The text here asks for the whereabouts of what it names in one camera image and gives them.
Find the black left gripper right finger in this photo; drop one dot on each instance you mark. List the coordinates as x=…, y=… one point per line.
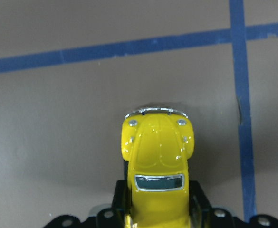
x=203, y=215

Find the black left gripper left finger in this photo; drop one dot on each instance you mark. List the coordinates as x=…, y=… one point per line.
x=111, y=217

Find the yellow beetle toy car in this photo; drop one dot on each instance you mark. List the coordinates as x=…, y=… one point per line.
x=156, y=143

